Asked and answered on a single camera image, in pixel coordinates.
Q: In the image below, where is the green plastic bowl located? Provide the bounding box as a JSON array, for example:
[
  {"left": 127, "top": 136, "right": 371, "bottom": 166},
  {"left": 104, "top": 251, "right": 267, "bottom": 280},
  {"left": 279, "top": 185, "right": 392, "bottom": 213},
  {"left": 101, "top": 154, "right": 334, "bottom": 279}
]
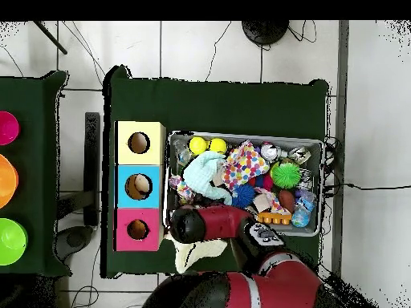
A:
[{"left": 0, "top": 217, "right": 29, "bottom": 266}]

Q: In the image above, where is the black upright panel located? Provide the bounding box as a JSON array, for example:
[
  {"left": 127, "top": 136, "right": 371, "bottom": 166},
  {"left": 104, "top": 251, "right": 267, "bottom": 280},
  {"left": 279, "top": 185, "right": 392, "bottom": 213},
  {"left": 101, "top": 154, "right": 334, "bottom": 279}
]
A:
[{"left": 83, "top": 111, "right": 101, "bottom": 227}]

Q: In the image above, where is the dark grey rounded base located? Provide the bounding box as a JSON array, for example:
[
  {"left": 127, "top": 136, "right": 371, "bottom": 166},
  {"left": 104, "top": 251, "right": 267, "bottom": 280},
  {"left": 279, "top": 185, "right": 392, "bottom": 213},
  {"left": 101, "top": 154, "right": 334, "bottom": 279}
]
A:
[{"left": 52, "top": 225, "right": 95, "bottom": 261}]

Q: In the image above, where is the black cable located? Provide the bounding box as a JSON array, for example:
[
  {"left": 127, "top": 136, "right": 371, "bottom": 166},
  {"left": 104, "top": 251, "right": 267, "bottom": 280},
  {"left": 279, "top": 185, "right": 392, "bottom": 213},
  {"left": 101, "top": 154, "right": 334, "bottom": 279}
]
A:
[{"left": 324, "top": 182, "right": 411, "bottom": 192}]

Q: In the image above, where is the orange toy brick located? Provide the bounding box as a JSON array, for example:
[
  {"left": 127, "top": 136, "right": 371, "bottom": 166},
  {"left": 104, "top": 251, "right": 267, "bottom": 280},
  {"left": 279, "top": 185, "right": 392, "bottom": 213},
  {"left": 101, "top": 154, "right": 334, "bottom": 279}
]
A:
[{"left": 256, "top": 211, "right": 292, "bottom": 225}]

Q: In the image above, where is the dark green cloth side table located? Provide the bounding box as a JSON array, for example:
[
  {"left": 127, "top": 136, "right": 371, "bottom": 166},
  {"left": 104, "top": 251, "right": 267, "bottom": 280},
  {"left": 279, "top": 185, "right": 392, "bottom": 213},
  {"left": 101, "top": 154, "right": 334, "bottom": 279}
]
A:
[{"left": 0, "top": 70, "right": 72, "bottom": 277}]

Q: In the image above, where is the colourful polka dot cloth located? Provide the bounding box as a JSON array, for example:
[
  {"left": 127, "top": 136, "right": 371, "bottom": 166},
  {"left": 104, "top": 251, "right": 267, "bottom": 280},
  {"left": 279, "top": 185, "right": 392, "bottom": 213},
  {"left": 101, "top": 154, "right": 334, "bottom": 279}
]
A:
[
  {"left": 254, "top": 187, "right": 291, "bottom": 215},
  {"left": 168, "top": 174, "right": 197, "bottom": 203},
  {"left": 222, "top": 140, "right": 271, "bottom": 192}
]

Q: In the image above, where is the shallow mesh bin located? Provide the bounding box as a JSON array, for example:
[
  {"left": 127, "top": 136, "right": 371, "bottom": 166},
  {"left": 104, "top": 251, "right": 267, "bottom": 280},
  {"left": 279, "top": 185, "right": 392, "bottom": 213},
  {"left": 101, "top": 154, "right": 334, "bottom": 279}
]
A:
[{"left": 163, "top": 129, "right": 326, "bottom": 237}]

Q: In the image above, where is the plain wooden block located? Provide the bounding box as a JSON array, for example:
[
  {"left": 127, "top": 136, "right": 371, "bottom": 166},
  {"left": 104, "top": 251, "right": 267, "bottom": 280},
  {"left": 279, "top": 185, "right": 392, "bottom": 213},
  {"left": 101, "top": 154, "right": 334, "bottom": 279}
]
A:
[{"left": 253, "top": 192, "right": 271, "bottom": 213}]

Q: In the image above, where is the black round stand base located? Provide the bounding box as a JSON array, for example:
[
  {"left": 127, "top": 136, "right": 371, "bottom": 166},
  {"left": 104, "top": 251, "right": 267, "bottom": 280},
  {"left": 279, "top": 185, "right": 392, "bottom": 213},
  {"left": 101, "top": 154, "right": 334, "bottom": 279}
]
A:
[{"left": 241, "top": 20, "right": 290, "bottom": 46}]

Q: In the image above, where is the pink plastic bowl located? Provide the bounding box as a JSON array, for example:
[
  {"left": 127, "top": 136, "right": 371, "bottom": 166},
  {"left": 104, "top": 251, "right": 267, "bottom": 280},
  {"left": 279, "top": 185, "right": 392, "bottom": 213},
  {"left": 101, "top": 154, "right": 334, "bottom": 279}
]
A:
[{"left": 0, "top": 111, "right": 21, "bottom": 146}]

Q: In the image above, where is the orange plastic bowl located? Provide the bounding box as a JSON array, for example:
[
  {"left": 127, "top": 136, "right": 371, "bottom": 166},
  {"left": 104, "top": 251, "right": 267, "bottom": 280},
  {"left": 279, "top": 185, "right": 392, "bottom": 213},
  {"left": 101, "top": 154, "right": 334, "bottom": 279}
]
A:
[{"left": 0, "top": 153, "right": 19, "bottom": 209}]

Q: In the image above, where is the mint green cloth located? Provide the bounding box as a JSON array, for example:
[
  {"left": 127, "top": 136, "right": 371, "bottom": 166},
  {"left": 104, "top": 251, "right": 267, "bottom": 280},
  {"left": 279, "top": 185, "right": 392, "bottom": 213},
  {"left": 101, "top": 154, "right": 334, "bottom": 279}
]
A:
[{"left": 182, "top": 150, "right": 234, "bottom": 206}]

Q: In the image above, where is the green spiky toy with eyes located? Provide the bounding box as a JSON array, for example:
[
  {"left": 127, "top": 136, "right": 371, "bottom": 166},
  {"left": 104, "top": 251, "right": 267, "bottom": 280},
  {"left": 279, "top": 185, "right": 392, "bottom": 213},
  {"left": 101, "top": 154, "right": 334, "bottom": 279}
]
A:
[{"left": 270, "top": 161, "right": 302, "bottom": 189}]

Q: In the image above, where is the black pole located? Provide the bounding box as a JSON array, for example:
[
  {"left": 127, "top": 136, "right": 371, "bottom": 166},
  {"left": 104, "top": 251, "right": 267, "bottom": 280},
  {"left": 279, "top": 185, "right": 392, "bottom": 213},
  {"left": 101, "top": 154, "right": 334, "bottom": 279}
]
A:
[{"left": 33, "top": 20, "right": 68, "bottom": 55}]

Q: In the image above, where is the cream knitted cloth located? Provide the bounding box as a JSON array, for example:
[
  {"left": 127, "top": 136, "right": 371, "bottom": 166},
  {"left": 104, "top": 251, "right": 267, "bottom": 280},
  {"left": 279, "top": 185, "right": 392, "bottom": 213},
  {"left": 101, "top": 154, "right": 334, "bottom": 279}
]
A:
[{"left": 163, "top": 232, "right": 228, "bottom": 275}]

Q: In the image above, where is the wooden box with three holes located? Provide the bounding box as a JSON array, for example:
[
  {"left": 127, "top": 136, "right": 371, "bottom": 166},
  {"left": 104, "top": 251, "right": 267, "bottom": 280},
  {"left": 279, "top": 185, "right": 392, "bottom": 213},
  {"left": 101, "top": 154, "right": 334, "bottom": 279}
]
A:
[{"left": 114, "top": 120, "right": 166, "bottom": 252}]

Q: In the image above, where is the blue spiky toy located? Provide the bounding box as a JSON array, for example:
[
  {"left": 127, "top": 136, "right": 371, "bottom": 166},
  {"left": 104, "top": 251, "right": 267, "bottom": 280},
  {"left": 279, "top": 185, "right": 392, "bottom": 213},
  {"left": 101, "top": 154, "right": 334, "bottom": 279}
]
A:
[{"left": 231, "top": 183, "right": 256, "bottom": 209}]

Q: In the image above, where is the yellow tennis ball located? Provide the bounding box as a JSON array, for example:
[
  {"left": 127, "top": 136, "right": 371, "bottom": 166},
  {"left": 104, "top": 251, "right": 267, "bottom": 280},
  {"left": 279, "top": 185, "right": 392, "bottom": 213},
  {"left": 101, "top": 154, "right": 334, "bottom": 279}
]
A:
[{"left": 188, "top": 136, "right": 208, "bottom": 156}]

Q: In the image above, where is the dark green tablecloth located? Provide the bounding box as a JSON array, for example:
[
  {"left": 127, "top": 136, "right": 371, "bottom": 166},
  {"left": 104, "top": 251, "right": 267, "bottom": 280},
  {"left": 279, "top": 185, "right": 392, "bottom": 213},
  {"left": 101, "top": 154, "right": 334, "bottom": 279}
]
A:
[{"left": 101, "top": 64, "right": 331, "bottom": 285}]

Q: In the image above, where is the smooth yellow ball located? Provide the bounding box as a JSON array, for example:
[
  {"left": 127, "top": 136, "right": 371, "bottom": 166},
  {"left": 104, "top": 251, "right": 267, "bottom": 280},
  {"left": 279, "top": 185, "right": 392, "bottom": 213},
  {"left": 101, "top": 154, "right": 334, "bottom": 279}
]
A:
[{"left": 209, "top": 137, "right": 228, "bottom": 155}]

